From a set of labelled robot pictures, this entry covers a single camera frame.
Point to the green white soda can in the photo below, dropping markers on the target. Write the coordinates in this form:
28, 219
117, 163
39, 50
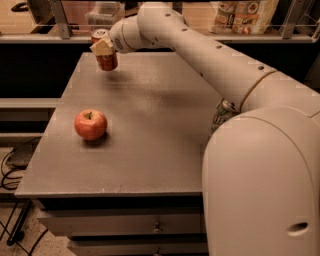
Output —
224, 111

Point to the grey drawer cabinet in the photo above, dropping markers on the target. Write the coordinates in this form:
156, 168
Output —
105, 195

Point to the upper drawer knob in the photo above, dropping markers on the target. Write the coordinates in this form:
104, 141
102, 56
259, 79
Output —
157, 228

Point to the colourful snack bag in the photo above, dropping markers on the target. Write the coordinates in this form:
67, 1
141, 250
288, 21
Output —
245, 17

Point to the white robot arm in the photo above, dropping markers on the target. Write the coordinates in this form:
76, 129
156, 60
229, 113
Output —
261, 168

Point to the black metal stand leg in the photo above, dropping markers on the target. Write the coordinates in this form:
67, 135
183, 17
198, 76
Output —
20, 210

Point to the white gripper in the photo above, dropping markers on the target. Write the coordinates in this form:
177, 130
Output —
116, 39

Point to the drawer knob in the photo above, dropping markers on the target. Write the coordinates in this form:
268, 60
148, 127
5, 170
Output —
157, 228
157, 252

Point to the red apple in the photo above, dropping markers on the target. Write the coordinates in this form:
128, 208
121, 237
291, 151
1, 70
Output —
90, 124

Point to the lower drawer knob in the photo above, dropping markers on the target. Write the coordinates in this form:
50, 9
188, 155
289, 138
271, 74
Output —
157, 252

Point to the red coke can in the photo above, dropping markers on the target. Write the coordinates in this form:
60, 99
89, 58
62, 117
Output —
106, 63

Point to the clear plastic container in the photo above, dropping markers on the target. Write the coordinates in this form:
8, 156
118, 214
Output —
105, 14

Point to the grey metal railing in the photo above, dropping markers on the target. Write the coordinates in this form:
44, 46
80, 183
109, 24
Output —
299, 22

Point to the black power adapter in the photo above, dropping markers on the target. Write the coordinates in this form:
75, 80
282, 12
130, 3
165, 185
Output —
21, 156

